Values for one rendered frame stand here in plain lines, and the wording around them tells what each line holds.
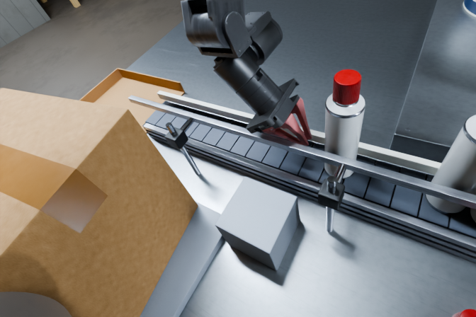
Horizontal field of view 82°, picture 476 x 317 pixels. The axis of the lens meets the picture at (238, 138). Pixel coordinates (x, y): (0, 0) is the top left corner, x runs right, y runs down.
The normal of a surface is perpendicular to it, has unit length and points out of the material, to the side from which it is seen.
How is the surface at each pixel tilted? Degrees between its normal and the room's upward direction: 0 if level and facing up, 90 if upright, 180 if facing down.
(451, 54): 0
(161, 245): 90
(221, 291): 0
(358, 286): 0
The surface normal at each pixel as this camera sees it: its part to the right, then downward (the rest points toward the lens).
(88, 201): 0.90, 0.17
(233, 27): 0.72, 0.25
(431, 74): -0.22, -0.64
